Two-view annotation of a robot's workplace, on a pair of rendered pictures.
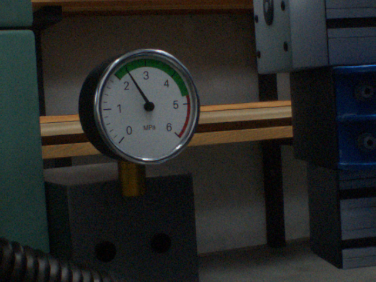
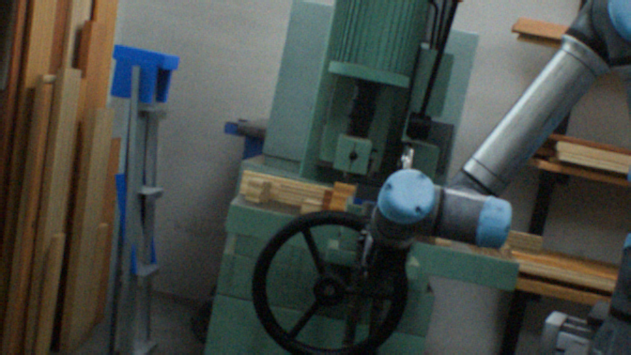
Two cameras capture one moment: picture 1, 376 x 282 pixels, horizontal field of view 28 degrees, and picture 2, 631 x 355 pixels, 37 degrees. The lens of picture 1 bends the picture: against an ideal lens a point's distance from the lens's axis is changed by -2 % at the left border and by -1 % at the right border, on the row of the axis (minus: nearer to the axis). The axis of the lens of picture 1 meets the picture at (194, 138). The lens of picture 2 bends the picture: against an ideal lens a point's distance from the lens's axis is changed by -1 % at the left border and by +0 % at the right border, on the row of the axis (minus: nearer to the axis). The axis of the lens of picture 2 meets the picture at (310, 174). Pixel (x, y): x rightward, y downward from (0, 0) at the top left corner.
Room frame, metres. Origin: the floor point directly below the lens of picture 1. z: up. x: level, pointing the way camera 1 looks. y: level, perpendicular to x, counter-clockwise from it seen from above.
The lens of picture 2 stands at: (-1.35, -0.58, 1.19)
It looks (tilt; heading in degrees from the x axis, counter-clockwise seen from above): 6 degrees down; 29
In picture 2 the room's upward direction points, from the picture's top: 12 degrees clockwise
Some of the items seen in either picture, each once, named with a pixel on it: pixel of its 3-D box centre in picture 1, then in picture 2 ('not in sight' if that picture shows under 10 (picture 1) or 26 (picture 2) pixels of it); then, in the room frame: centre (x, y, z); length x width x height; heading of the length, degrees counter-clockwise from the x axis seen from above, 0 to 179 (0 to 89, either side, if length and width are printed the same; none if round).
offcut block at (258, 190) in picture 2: not in sight; (258, 190); (0.35, 0.50, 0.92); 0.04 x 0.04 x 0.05; 4
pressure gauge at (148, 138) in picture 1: (136, 123); not in sight; (0.43, 0.03, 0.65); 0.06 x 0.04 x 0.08; 119
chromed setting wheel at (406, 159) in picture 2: not in sight; (403, 166); (0.66, 0.31, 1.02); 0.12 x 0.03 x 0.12; 29
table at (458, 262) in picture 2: not in sight; (371, 242); (0.43, 0.25, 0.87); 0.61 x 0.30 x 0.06; 119
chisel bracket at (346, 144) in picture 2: not in sight; (352, 157); (0.50, 0.37, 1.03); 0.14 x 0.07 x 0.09; 29
